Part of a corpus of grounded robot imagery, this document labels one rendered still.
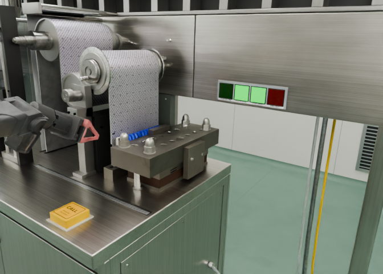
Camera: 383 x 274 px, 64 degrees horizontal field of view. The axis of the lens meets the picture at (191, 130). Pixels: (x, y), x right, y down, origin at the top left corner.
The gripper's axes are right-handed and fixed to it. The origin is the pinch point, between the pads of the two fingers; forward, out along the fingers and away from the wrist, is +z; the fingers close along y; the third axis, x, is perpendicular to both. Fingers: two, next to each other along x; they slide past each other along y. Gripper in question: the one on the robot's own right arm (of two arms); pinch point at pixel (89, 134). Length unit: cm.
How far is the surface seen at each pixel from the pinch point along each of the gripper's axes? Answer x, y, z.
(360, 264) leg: -13, 74, 74
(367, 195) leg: 10, 72, 60
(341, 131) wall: 89, 32, 265
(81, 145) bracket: -3.9, -9.5, 6.3
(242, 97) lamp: 28, 30, 30
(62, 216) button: -21.8, 10.8, -8.0
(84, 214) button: -20.2, 13.4, -3.9
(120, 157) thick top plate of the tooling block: -3.6, 8.2, 7.1
